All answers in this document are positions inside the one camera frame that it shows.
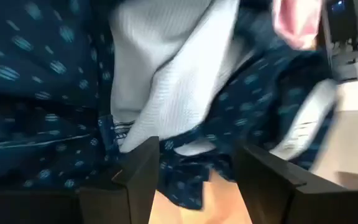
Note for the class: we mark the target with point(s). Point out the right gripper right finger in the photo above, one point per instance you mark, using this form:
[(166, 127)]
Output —
[(275, 199)]

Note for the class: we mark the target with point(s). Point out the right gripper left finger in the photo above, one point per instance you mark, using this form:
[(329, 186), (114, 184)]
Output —
[(132, 186)]

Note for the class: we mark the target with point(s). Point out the navy dotted shirt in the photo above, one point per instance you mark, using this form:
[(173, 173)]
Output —
[(26, 77)]

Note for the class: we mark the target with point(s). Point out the beige fabric storage bin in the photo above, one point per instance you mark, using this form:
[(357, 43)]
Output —
[(353, 140)]

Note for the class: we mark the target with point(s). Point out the white ribbed garment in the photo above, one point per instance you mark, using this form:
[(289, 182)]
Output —
[(172, 62)]

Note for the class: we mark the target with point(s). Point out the pink woven shirt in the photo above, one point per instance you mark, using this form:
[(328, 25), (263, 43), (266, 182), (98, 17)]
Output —
[(297, 21)]

